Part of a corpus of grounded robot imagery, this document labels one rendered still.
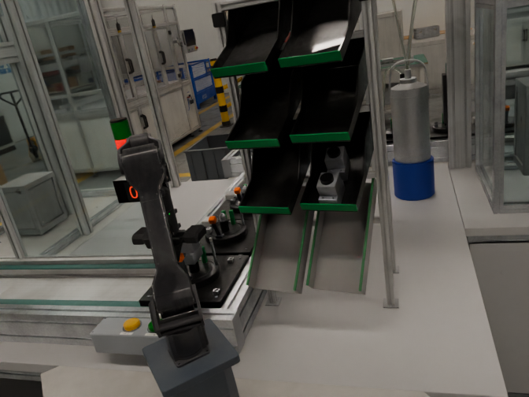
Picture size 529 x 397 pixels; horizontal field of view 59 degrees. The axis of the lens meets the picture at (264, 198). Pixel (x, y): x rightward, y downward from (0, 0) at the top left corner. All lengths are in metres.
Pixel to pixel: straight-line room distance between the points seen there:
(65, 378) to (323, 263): 0.71
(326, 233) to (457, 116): 1.14
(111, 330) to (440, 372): 0.77
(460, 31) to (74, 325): 1.74
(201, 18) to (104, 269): 11.20
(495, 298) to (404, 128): 0.68
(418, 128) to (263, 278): 0.91
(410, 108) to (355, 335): 0.92
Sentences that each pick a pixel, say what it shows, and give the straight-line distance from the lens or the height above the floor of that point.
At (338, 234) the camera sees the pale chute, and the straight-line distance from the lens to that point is 1.16.
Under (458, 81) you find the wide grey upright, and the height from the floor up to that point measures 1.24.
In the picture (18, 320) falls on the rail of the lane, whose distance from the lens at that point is 1.54.
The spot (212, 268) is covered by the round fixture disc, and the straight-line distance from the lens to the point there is 1.33.
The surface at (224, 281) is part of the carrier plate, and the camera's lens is 1.29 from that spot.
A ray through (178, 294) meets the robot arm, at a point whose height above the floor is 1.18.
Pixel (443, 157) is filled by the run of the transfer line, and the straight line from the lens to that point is 2.32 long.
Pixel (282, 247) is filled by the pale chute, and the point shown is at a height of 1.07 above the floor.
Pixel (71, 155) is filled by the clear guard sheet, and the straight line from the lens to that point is 1.57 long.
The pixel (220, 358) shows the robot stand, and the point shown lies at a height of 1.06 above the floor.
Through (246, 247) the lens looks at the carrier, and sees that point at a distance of 1.44.
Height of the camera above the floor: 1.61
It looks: 21 degrees down
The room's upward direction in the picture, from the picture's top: 10 degrees counter-clockwise
